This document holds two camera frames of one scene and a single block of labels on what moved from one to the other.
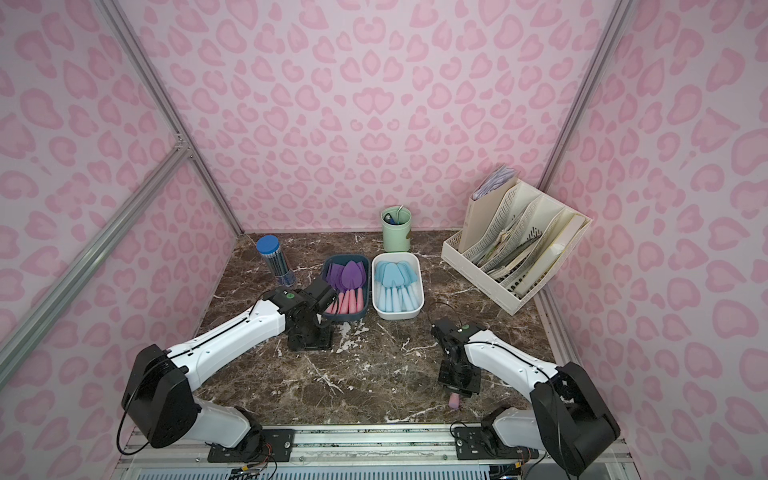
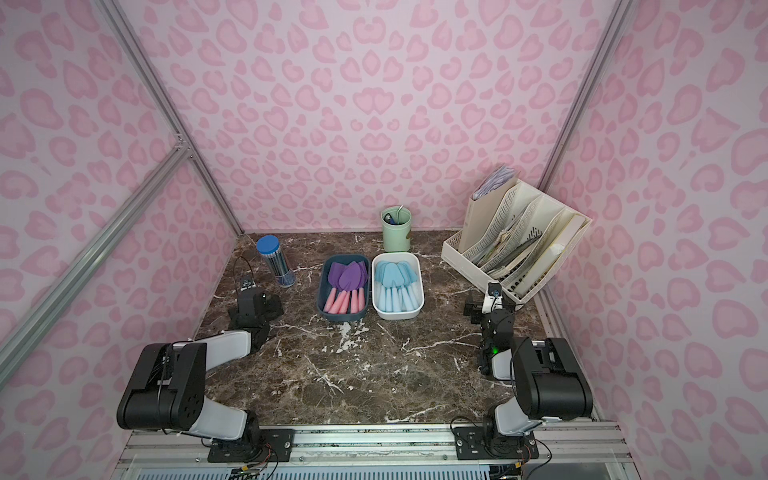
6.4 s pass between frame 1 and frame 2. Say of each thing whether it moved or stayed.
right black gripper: moved
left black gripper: moved
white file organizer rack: stayed
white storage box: stayed
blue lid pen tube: stayed
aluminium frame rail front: stayed
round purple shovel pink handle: moved
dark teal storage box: stayed
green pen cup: stayed
